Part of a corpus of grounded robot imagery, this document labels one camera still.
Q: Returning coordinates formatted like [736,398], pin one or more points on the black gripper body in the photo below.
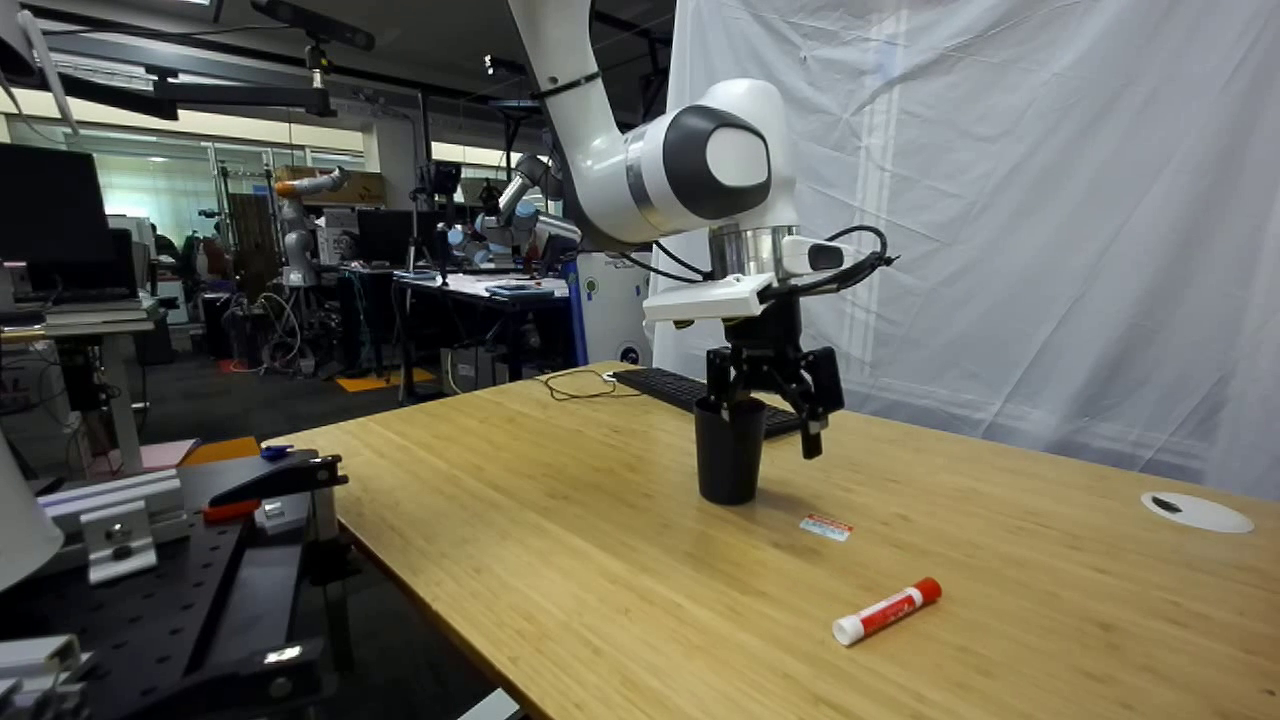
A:
[773,352]

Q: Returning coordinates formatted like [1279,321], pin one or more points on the orange marker with white cap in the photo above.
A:
[891,609]

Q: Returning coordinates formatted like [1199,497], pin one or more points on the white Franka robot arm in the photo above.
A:
[642,165]

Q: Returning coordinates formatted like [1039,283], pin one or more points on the grey background robot arm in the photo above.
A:
[512,200]

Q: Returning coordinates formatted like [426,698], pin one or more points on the black cup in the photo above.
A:
[729,462]

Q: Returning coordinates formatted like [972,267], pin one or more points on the black computer keyboard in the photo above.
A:
[661,389]

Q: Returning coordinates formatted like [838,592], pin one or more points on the red and white sticker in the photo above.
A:
[826,531]

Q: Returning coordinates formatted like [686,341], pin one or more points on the background work desk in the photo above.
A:
[480,287]

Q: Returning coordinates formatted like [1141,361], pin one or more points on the white translucent curtain sheet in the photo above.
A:
[1040,200]

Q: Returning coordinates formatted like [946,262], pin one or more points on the white round grommet cover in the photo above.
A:
[1200,514]

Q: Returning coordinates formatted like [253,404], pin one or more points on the black computer monitor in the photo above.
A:
[54,222]

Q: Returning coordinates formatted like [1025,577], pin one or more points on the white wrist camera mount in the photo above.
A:
[706,301]

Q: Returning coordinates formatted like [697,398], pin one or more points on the white robot pedestal cabinet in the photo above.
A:
[610,315]

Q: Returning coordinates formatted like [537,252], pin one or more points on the black mounting rail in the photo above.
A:
[253,606]

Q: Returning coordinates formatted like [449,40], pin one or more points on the aluminium extrusion bracket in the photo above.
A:
[112,514]

